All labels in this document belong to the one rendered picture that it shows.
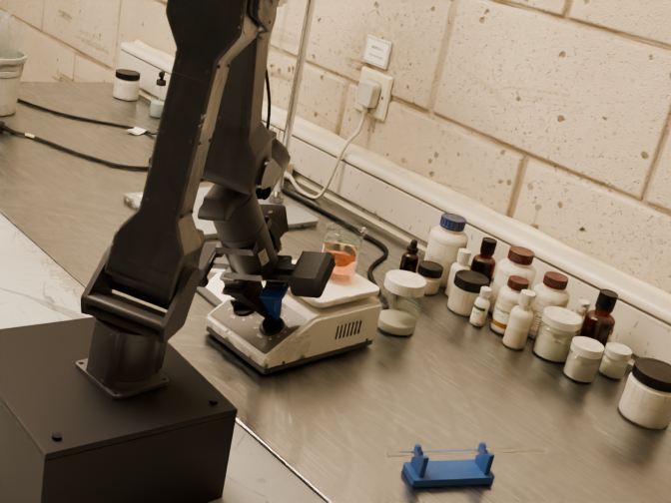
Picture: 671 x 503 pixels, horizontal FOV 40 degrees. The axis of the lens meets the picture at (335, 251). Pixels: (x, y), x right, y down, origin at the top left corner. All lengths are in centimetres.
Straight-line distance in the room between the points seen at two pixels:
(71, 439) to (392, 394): 49
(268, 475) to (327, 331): 27
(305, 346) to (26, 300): 37
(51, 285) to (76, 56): 155
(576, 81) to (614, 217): 22
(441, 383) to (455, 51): 66
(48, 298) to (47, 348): 36
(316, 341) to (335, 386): 6
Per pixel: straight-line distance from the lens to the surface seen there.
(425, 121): 170
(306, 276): 105
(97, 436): 81
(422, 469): 101
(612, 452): 120
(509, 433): 116
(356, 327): 122
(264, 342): 115
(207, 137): 82
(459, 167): 165
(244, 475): 97
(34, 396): 85
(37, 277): 133
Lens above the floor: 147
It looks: 21 degrees down
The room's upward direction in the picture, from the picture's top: 12 degrees clockwise
